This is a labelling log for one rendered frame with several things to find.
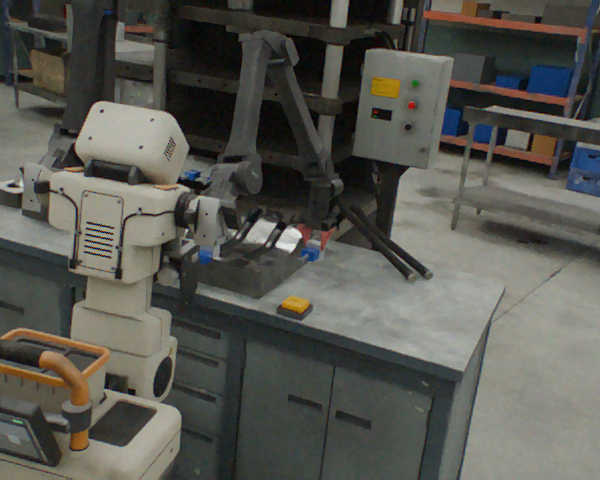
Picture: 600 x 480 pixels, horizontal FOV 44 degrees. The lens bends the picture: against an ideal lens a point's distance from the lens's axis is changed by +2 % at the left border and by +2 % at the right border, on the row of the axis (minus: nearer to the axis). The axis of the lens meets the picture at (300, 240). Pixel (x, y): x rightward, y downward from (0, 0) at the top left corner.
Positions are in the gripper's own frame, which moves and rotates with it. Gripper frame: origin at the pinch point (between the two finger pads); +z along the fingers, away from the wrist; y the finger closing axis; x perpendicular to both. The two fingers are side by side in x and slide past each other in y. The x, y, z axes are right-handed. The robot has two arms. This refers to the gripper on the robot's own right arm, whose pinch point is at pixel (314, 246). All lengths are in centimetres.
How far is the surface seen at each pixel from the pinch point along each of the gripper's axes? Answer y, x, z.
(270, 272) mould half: 10.2, 7.5, 8.7
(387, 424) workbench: -34, 14, 42
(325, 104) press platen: 24, -57, -34
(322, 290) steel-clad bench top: -2.8, -4.2, 15.0
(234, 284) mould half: 18.7, 13.8, 12.7
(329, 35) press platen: 25, -56, -58
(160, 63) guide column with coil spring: 99, -61, -38
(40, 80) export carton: 495, -427, 47
